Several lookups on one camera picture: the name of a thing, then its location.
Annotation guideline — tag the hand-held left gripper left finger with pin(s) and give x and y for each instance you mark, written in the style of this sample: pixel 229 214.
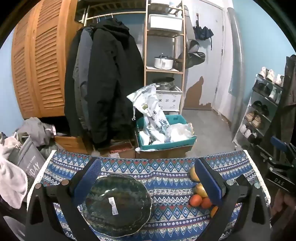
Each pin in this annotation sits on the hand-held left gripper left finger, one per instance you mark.
pixel 89 178

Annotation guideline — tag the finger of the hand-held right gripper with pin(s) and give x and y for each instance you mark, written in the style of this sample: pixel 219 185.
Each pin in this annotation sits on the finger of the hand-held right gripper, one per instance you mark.
pixel 277 163
pixel 278 142

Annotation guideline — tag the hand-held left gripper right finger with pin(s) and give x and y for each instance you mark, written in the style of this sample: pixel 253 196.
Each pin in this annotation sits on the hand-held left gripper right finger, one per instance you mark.
pixel 208 183

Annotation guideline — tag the yellow green apple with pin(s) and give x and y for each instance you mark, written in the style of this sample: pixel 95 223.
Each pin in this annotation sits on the yellow green apple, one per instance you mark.
pixel 200 190
pixel 193 175

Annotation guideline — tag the small tangerine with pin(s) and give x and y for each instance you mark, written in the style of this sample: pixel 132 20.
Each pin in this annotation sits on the small tangerine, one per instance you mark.
pixel 205 203

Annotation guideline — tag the large orange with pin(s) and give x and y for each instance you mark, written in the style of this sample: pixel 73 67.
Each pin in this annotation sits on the large orange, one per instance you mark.
pixel 214 211
pixel 195 200

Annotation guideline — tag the dark green glass plate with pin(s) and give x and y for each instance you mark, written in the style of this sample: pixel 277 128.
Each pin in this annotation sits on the dark green glass plate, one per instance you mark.
pixel 129 208

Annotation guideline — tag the person's right hand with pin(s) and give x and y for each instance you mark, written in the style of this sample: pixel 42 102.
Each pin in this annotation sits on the person's right hand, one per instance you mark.
pixel 286 204

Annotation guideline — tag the group of shoes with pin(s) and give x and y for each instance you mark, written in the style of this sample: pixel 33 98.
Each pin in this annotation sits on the group of shoes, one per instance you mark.
pixel 256 120

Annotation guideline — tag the red printed cardboard box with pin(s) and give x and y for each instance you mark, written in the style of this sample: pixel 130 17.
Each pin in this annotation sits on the red printed cardboard box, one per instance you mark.
pixel 122 149

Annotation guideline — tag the blue patterned tablecloth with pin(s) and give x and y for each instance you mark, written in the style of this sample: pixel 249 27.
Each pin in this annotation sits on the blue patterned tablecloth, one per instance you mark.
pixel 161 171

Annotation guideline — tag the dark hanging coat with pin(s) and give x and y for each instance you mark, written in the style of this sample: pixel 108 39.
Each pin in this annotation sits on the dark hanging coat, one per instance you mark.
pixel 290 92

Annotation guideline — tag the shoe rack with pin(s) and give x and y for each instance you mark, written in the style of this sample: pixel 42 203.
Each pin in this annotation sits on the shoe rack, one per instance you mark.
pixel 254 97

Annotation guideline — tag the brown cardboard box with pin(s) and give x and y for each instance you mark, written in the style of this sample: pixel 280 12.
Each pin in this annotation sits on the brown cardboard box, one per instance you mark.
pixel 161 154

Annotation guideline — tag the clear plastic bag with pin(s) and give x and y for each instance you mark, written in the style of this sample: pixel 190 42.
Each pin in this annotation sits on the clear plastic bag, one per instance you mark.
pixel 179 132

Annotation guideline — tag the teal plastic basket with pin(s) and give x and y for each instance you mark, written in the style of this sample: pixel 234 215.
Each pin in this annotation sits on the teal plastic basket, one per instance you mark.
pixel 161 146

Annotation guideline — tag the grey printed laundry bag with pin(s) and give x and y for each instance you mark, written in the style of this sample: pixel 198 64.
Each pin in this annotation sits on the grey printed laundry bag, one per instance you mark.
pixel 27 160

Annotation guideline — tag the grey clothing pile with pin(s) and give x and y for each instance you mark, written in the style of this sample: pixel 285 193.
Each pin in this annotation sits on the grey clothing pile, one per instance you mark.
pixel 34 129

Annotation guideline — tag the black coat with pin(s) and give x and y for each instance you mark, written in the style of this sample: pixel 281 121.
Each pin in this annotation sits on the black coat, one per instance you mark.
pixel 69 99

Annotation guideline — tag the silver rolled mat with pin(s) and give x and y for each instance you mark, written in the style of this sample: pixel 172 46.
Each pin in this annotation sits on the silver rolled mat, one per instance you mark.
pixel 237 69

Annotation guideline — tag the white patterned plastic basket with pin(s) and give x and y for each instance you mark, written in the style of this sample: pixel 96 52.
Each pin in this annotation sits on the white patterned plastic basket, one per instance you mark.
pixel 170 99

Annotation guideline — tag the white printed rice bag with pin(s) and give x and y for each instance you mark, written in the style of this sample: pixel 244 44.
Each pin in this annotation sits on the white printed rice bag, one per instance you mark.
pixel 148 104

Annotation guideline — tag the black hooded jacket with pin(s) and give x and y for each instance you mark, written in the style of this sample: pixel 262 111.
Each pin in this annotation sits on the black hooded jacket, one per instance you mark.
pixel 108 81

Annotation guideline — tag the white door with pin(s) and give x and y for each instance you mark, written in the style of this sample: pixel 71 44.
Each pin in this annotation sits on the white door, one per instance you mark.
pixel 215 58

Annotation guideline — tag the steel pot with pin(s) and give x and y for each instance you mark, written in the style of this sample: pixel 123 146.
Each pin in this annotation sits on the steel pot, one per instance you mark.
pixel 165 83

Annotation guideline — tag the grey jacket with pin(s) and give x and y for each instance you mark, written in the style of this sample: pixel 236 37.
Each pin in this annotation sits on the grey jacket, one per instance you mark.
pixel 81 64

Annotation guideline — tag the olive hanging bag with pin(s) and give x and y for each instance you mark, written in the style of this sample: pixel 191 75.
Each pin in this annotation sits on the olive hanging bag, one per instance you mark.
pixel 194 55

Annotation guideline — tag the wooden louvered closet door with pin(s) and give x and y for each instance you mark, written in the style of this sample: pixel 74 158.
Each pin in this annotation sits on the wooden louvered closet door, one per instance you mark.
pixel 44 64

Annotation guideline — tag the white cooking pot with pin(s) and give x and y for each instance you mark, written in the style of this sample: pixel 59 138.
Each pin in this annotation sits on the white cooking pot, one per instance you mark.
pixel 163 63

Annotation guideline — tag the dark folded umbrella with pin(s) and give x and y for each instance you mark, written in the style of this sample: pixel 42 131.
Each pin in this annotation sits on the dark folded umbrella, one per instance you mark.
pixel 203 32

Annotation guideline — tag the wooden shelf rack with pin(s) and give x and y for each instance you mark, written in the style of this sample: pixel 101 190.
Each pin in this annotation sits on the wooden shelf rack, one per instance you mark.
pixel 146 58

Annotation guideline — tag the white storage box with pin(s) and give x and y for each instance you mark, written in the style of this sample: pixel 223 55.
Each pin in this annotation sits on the white storage box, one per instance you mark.
pixel 165 22

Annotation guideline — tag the white clothes rail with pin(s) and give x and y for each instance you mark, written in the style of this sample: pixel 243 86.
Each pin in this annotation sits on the white clothes rail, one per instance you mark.
pixel 101 15

